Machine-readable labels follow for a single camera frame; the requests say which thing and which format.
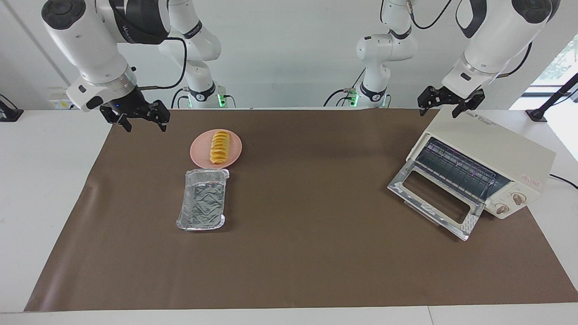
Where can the brown table mat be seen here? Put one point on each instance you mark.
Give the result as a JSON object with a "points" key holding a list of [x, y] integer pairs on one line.
{"points": [[316, 253]]}

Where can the yellow braided bread loaf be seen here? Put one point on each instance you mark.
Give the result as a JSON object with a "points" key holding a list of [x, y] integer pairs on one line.
{"points": [[220, 146]]}

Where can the aluminium foil baking tray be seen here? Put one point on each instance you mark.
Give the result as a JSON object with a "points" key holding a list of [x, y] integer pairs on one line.
{"points": [[203, 203]]}

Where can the cream oven knob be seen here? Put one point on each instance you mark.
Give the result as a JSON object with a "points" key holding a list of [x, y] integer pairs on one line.
{"points": [[518, 198], [501, 208]]}

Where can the white wall power outlet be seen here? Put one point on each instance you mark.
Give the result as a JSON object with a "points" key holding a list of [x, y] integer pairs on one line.
{"points": [[58, 103]]}

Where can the cream toaster oven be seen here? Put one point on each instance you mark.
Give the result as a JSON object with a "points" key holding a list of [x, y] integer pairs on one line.
{"points": [[492, 144]]}

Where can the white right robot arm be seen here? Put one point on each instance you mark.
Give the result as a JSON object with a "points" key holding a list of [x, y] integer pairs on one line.
{"points": [[86, 40]]}

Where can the bright window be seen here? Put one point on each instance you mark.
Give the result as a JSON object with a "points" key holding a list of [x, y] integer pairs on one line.
{"points": [[560, 58]]}

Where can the black clamp mount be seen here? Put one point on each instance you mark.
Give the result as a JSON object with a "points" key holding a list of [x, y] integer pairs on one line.
{"points": [[9, 113]]}

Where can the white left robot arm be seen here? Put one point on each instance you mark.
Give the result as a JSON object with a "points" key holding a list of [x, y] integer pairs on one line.
{"points": [[492, 40]]}

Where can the pink round plate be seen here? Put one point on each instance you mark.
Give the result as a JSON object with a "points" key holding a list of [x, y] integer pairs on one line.
{"points": [[198, 151]]}

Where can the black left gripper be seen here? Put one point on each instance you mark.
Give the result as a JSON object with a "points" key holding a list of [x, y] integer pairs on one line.
{"points": [[449, 98]]}

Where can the glass oven door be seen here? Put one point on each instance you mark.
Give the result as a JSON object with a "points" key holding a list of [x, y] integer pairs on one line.
{"points": [[408, 174]]}

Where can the black camera stand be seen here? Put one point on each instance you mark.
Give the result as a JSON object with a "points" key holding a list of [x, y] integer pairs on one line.
{"points": [[553, 97]]}

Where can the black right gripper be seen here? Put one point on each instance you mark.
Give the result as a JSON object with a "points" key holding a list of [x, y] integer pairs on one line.
{"points": [[131, 106]]}

